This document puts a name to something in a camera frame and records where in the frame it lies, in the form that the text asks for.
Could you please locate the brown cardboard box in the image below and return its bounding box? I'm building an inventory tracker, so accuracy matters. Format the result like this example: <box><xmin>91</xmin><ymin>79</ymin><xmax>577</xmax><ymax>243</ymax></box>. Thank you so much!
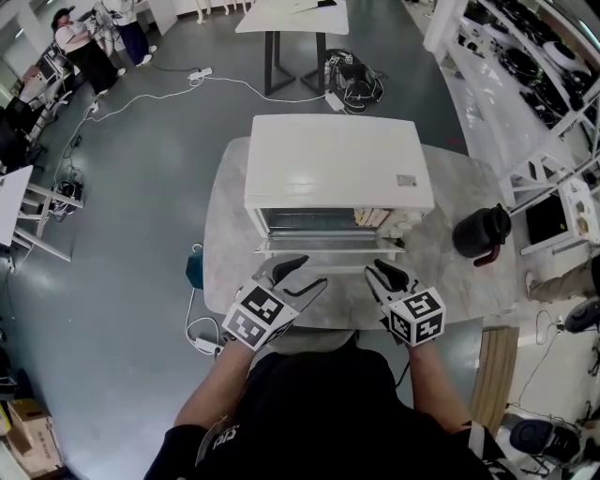
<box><xmin>7</xmin><ymin>397</ymin><xmax>65</xmax><ymax>477</ymax></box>

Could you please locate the long white floor cable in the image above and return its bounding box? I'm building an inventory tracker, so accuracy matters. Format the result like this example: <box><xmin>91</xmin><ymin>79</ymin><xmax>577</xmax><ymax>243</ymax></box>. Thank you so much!
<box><xmin>88</xmin><ymin>74</ymin><xmax>329</xmax><ymax>123</ymax></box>

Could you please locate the white table with black legs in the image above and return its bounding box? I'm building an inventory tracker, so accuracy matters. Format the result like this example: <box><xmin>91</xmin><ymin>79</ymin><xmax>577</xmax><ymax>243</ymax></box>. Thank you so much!
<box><xmin>233</xmin><ymin>0</ymin><xmax>351</xmax><ymax>98</ymax></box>

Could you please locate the white oven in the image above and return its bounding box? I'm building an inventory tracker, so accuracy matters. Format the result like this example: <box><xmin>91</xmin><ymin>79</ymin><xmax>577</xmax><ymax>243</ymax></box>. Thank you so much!
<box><xmin>243</xmin><ymin>113</ymin><xmax>436</xmax><ymax>249</ymax></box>

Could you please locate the person's right forearm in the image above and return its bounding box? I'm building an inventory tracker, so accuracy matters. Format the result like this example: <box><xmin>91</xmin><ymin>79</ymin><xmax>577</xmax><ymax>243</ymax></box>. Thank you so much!
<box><xmin>406</xmin><ymin>341</ymin><xmax>473</xmax><ymax>435</ymax></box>

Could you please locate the black bag with cables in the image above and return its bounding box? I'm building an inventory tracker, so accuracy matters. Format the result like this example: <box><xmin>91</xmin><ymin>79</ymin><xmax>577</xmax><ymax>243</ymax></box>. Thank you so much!
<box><xmin>324</xmin><ymin>48</ymin><xmax>388</xmax><ymax>113</ymax></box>

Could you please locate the black office chair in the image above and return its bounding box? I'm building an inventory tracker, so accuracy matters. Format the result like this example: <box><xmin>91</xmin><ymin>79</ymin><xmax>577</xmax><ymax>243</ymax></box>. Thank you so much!
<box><xmin>0</xmin><ymin>96</ymin><xmax>48</xmax><ymax>165</ymax></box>

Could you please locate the black thermos jug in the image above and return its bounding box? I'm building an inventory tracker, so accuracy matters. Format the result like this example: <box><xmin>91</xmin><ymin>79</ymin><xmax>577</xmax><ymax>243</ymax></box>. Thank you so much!
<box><xmin>452</xmin><ymin>202</ymin><xmax>513</xmax><ymax>268</ymax></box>

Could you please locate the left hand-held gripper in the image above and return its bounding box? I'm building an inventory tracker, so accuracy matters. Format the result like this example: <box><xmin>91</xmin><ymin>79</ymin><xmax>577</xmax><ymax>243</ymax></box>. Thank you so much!
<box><xmin>220</xmin><ymin>254</ymin><xmax>328</xmax><ymax>352</ymax></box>

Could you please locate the dark teal bin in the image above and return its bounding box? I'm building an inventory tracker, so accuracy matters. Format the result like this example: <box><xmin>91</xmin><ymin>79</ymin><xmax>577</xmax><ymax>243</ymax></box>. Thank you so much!
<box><xmin>186</xmin><ymin>243</ymin><xmax>205</xmax><ymax>288</ymax></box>

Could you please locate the white tray of parts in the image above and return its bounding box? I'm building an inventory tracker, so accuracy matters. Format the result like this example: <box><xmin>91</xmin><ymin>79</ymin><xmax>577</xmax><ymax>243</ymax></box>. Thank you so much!
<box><xmin>560</xmin><ymin>180</ymin><xmax>600</xmax><ymax>240</ymax></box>

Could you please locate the person's black shirt torso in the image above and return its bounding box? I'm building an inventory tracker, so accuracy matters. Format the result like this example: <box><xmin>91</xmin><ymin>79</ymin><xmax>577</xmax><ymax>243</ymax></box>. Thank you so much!
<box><xmin>142</xmin><ymin>350</ymin><xmax>512</xmax><ymax>480</ymax></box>

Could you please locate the white power strip cable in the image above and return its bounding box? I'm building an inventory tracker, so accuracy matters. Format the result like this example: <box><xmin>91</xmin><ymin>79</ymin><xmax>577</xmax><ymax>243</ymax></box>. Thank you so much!
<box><xmin>185</xmin><ymin>285</ymin><xmax>221</xmax><ymax>346</ymax></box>

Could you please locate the black padded seat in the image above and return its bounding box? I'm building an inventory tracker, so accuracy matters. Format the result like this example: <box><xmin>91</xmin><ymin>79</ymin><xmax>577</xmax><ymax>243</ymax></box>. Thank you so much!
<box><xmin>508</xmin><ymin>419</ymin><xmax>582</xmax><ymax>463</ymax></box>

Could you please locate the person's left forearm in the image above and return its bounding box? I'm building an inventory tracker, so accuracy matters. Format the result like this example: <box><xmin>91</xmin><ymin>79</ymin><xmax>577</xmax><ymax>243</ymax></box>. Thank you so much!
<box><xmin>175</xmin><ymin>339</ymin><xmax>263</xmax><ymax>430</ymax></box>

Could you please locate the grey marble table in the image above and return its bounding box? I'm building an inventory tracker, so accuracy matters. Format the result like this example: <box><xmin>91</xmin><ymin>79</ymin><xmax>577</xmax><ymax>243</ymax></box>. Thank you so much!
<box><xmin>202</xmin><ymin>136</ymin><xmax>517</xmax><ymax>332</ymax></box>

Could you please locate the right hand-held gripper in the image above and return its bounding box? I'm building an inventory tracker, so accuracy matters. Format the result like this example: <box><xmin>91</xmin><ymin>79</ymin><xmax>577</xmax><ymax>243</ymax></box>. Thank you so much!
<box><xmin>364</xmin><ymin>259</ymin><xmax>445</xmax><ymax>348</ymax></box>

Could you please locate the white shelving rack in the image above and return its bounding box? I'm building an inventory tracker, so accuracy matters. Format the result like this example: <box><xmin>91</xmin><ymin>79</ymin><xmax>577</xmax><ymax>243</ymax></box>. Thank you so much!
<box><xmin>424</xmin><ymin>0</ymin><xmax>600</xmax><ymax>257</ymax></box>

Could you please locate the wooden board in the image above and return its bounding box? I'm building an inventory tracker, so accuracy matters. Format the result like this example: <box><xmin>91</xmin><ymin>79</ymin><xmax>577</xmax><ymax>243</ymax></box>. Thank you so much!
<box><xmin>468</xmin><ymin>325</ymin><xmax>521</xmax><ymax>437</ymax></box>

